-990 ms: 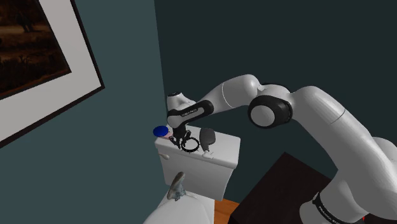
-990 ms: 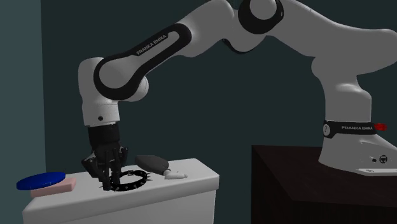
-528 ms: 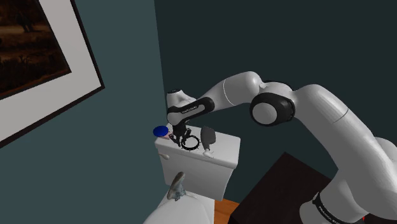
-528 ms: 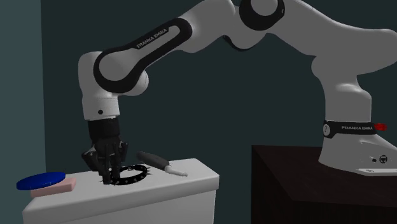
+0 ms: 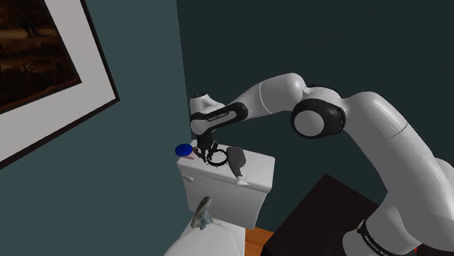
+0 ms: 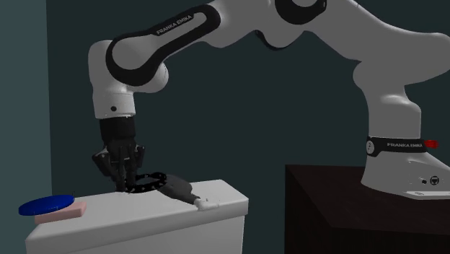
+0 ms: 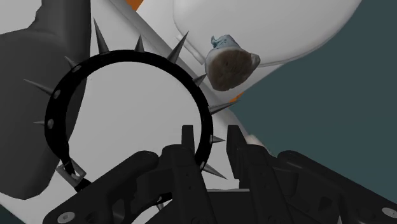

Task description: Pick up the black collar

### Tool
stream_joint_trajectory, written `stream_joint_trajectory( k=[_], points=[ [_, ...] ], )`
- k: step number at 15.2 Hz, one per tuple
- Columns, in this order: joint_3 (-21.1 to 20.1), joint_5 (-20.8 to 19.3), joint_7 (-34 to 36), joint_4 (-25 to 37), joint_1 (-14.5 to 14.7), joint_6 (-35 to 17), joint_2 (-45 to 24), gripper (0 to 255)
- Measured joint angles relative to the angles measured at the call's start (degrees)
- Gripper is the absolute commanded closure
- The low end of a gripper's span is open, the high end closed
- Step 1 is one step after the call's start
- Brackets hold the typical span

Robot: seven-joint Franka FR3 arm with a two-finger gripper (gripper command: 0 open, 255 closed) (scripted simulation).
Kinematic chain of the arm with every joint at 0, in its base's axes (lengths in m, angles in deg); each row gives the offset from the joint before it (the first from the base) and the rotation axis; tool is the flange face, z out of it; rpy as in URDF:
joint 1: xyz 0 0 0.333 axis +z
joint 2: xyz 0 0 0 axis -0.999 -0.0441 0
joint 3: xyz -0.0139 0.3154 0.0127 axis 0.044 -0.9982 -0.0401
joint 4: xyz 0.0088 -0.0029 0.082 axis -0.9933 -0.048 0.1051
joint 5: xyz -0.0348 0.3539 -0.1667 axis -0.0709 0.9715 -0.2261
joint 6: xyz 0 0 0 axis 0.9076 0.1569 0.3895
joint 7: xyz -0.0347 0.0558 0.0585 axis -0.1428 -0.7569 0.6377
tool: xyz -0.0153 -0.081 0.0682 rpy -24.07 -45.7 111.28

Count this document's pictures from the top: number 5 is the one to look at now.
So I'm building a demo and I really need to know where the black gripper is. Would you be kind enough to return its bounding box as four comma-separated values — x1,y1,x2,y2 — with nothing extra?
196,133,219,164

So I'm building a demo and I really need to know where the blue round disc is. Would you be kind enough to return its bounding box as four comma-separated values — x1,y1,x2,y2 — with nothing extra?
175,143,193,158

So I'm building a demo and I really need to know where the grey hairbrush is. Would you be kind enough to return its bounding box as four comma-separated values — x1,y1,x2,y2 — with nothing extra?
226,146,247,178

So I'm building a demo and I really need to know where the white toilet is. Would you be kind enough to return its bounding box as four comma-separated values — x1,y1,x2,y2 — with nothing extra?
163,139,276,256

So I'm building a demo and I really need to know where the grey shark figure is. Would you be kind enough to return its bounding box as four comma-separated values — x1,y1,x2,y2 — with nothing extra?
191,196,215,231

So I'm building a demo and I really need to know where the dark robot stand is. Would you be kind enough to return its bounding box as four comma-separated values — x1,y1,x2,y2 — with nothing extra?
260,173,454,256

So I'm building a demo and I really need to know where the black spiked ring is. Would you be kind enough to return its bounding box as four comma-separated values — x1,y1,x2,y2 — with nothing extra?
207,148,229,167

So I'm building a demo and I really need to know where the dark framed wall picture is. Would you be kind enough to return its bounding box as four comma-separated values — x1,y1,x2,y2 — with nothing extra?
0,0,121,170

